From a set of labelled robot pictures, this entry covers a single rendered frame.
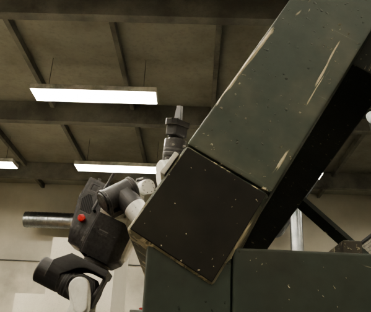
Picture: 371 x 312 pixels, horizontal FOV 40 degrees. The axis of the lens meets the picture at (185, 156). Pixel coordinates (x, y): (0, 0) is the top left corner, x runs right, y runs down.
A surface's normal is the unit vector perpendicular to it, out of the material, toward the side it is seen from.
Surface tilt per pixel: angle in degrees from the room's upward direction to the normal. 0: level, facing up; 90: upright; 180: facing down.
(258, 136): 90
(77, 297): 90
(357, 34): 90
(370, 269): 90
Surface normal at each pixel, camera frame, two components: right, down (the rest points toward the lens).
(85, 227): 0.01, -0.39
